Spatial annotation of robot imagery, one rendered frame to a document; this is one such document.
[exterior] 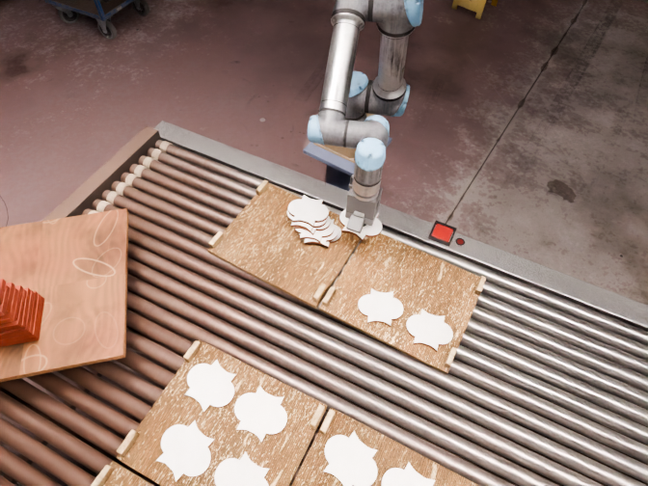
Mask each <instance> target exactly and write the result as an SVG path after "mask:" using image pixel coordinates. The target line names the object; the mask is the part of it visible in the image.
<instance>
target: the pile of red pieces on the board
mask: <svg viewBox="0 0 648 486"><path fill-rule="evenodd" d="M43 305H44V298H43V297H42V296H41V295H40V294H38V293H37V291H36V290H35V291H33V290H31V289H30V288H29V287H27V288H23V287H22V286H21V285H16V286H14V283H6V281H5V280H4V279H0V347H3V346H8V345H13V344H19V343H23V342H29V341H34V340H39V338H40V331H41V319H42V312H43Z"/></svg>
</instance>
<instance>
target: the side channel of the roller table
mask: <svg viewBox="0 0 648 486"><path fill-rule="evenodd" d="M158 140H161V137H160V134H159V131H158V130H156V129H154V128H151V127H148V126H146V127H145V128H144V129H143V130H141V131H140V132H139V133H138V134H137V135H136V136H135V137H134V138H133V139H132V140H130V141H129V142H128V143H127V144H126V145H125V146H124V147H123V148H122V149H120V150H119V151H118V152H117V153H116V154H115V155H114V156H113V157H112V158H111V159H109V160H108V161H107V162H106V163H105V164H104V165H103V166H102V167H101V168H100V169H98V170H97V171H96V172H95V173H94V174H93V175H92V176H91V177H90V178H88V179H87V180H86V181H85V182H84V183H83V184H82V185H81V186H80V187H79V188H77V189H76V190H75V191H74V192H73V193H72V194H71V195H70V196H69V197H68V198H66V199H65V200H64V201H63V202H62V203H61V204H60V205H59V206H58V207H56V208H55V209H54V210H53V211H52V212H51V213H50V214H49V215H48V216H47V217H45V218H44V219H43V221H46V220H53V219H60V218H66V217H72V216H78V215H82V213H83V211H84V210H85V209H88V208H89V209H91V210H93V208H92V205H93V202H94V201H95V200H102V201H103V199H102V194H103V192H104V191H106V190H110V191H112V184H113V183H114V182H115V181H119V182H121V176H122V174H123V173H130V172H129V170H130V167H131V165H133V164H137V165H139V163H138V161H139V158H140V157H141V156H142V155H144V156H147V152H148V149H150V148H154V149H155V143H156V142H157V141H158ZM161 141H162V140H161ZM112 192H113V191H112Z"/></svg>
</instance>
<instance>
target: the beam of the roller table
mask: <svg viewBox="0 0 648 486"><path fill-rule="evenodd" d="M154 129H156V130H158V131H159V134H160V137H161V140H162V141H166V142H169V143H171V144H173V145H174V146H177V147H179V148H182V149H186V150H188V151H191V152H193V153H196V154H197V155H200V156H202V157H205V158H208V159H210V160H213V161H215V162H218V163H220V164H223V165H225V166H228V167H230V168H233V169H235V170H237V171H240V172H242V173H245V174H247V175H250V176H254V177H256V178H259V179H261V180H268V182H269V183H272V184H274V185H277V186H279V187H282V188H283V189H286V190H288V191H291V192H293V193H296V194H298V195H301V196H304V195H305V196H306V197H308V198H310V199H314V200H323V204H325V205H328V206H330V207H332V208H335V209H337V210H340V211H343V210H345V209H346V204H347V194H348V191H346V190H343V189H340V188H338V187H336V186H333V185H331V184H328V183H326V182H323V181H320V180H318V179H315V178H312V177H310V176H307V175H303V174H300V173H298V172H295V171H292V170H290V169H288V168H286V167H283V166H280V165H278V164H275V163H272V162H270V161H267V160H265V159H262V158H259V157H257V156H254V155H251V154H250V153H247V152H245V151H242V150H239V149H237V148H232V147H230V146H227V145H225V144H222V143H219V142H217V141H214V140H211V139H209V138H206V137H204V136H202V135H199V134H197V133H194V132H191V131H189V130H186V129H184V128H181V127H178V126H176V125H173V124H170V123H168V122H165V121H162V122H161V123H159V124H158V125H156V126H155V127H154ZM378 213H379V216H378V217H377V219H378V220H379V221H380V222H381V223H382V228H384V229H387V230H391V231H393V232H396V233H399V234H401V235H404V236H406V237H409V238H411V239H414V240H416V241H418V242H420V243H423V244H425V245H428V246H431V247H433V248H436V249H438V250H441V251H443V252H446V253H448V254H451V255H453V256H456V257H460V258H462V259H464V260H467V261H469V262H472V263H474V264H477V265H479V266H482V267H484V268H487V269H489V270H492V271H495V272H497V273H500V274H502V275H504V276H506V277H509V278H511V279H514V280H516V281H519V282H521V283H524V284H528V285H531V286H533V287H536V288H538V289H541V290H543V291H546V292H548V293H551V294H552V295H555V296H558V297H560V298H563V299H565V300H568V301H570V302H573V303H575V304H578V305H580V306H583V307H585V308H588V309H591V310H593V311H596V312H599V313H601V314H604V315H606V316H609V317H611V318H614V319H616V320H619V321H622V322H624V323H627V324H629V325H632V326H634V327H637V328H638V329H641V330H643V331H646V332H648V306H647V305H644V304H642V303H639V302H637V301H635V300H632V299H630V298H627V297H624V296H622V295H619V294H616V293H614V292H611V291H609V290H606V289H603V288H601V287H598V286H596V285H594V284H591V283H587V282H584V281H582V280H579V279H576V278H574V277H571V276H569V275H566V274H563V273H561V272H558V271H555V270H553V269H551V268H549V267H546V266H543V265H541V264H538V263H535V262H533V261H530V260H528V259H525V258H522V257H520V256H515V255H513V254H510V253H508V252H506V251H503V250H501V249H498V248H495V247H493V246H490V245H488V244H485V243H482V242H480V241H477V240H474V239H472V238H469V237H468V236H465V235H462V234H460V233H457V232H455V233H454V236H453V238H452V241H451V243H450V245H449V247H448V246H446V245H444V244H441V243H439V242H436V241H433V240H431V239H428V236H429V234H430V231H431V230H432V228H433V226H434V224H432V223H429V222H427V221H424V220H421V219H420V218H417V217H414V216H412V215H409V214H407V213H404V212H401V211H399V210H396V209H393V208H391V207H388V206H386V205H383V204H380V206H379V211H378ZM457 238H462V239H464V240H465V244H464V245H463V246H460V245H457V244H456V242H455V240H456V239H457Z"/></svg>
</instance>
